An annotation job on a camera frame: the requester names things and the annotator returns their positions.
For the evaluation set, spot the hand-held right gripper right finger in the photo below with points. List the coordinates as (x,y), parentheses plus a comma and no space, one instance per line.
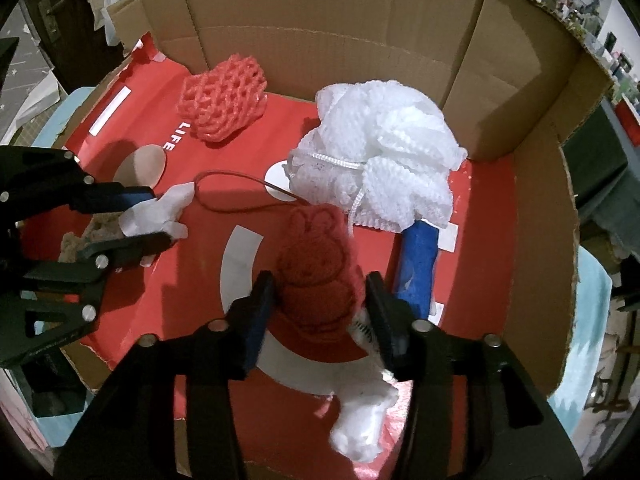
(385,325)

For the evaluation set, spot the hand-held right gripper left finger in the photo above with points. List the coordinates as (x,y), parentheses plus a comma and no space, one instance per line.
(260,320)

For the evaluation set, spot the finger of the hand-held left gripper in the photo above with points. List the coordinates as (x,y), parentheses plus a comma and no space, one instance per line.
(125,198)
(135,247)

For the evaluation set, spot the white tissue paper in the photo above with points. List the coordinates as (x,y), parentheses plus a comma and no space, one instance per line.
(150,215)

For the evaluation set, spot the beige lace cloth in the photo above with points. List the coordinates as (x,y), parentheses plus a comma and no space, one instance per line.
(75,247)

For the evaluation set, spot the blue cloth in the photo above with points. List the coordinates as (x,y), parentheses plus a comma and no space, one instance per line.
(415,260)

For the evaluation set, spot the red knitted bunny pouch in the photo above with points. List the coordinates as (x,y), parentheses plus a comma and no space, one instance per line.
(315,270)

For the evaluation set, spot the cardboard box with red liner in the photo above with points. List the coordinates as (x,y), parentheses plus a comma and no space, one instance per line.
(350,35)

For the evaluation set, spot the dark brown door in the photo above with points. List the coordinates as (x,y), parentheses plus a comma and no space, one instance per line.
(75,60)

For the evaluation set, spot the red foam net sleeve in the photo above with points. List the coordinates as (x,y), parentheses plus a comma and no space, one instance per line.
(220,100)

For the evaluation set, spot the white mesh bath loofah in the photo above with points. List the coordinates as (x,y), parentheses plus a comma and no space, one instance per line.
(390,150)

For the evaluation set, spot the pink cloth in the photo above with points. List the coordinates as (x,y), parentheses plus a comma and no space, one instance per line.
(20,425)

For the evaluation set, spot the red container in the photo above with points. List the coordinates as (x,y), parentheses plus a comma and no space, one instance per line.
(630,120)

